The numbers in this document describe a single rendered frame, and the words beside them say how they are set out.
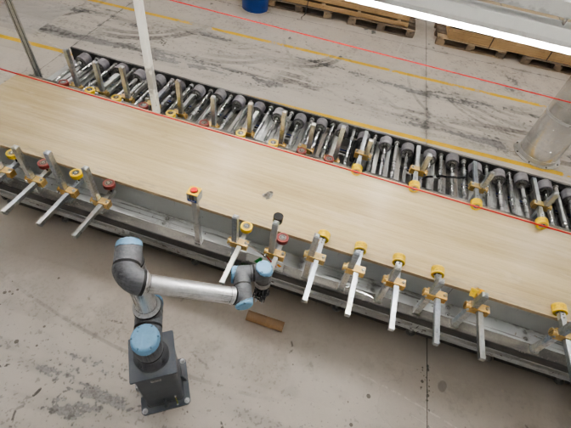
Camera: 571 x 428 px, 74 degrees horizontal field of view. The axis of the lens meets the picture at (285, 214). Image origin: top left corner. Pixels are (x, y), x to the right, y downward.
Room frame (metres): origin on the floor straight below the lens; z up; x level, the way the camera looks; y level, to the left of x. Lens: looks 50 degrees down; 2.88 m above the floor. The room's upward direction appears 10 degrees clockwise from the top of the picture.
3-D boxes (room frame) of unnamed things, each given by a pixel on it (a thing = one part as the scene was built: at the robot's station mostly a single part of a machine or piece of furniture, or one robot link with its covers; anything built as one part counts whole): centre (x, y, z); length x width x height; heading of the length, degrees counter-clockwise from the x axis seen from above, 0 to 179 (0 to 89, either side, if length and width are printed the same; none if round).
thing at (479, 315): (1.07, -1.21, 0.95); 0.37 x 0.03 x 0.03; 171
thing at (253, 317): (1.29, 0.01, 0.04); 0.30 x 0.08 x 0.08; 81
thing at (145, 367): (0.71, 0.61, 0.65); 0.19 x 0.19 x 0.10
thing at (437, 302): (1.17, -0.97, 0.95); 0.50 x 0.04 x 0.04; 171
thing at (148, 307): (0.88, 0.66, 1.08); 0.17 x 0.15 x 0.75; 17
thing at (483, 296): (1.20, -1.19, 0.87); 0.04 x 0.04 x 0.48; 81
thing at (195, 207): (1.47, 0.55, 0.93); 0.05 x 0.05 x 0.45; 81
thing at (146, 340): (0.71, 0.61, 0.79); 0.17 x 0.15 x 0.18; 17
